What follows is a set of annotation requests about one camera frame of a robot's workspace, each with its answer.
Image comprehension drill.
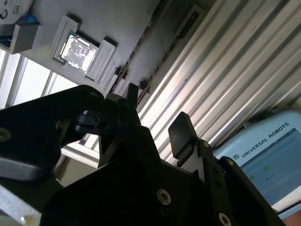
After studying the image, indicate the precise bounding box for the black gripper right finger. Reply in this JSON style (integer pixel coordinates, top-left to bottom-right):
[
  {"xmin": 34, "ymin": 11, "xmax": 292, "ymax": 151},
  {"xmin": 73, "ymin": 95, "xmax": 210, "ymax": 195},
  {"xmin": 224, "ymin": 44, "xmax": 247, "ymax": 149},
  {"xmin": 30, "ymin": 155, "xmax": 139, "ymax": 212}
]
[{"xmin": 168, "ymin": 111, "xmax": 278, "ymax": 226}]

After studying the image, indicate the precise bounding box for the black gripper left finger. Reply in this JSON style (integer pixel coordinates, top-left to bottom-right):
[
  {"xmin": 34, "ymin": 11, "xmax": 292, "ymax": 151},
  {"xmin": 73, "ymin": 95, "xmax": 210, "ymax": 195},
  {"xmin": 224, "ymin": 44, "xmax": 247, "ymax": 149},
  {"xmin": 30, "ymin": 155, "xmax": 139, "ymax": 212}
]
[{"xmin": 0, "ymin": 82, "xmax": 163, "ymax": 182}]

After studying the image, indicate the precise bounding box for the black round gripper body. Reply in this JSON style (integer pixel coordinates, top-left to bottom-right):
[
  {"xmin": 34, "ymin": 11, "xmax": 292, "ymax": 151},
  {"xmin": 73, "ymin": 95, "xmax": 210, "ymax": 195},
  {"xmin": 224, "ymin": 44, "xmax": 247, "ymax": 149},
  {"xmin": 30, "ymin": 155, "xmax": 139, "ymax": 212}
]
[{"xmin": 41, "ymin": 141, "xmax": 212, "ymax": 226}]

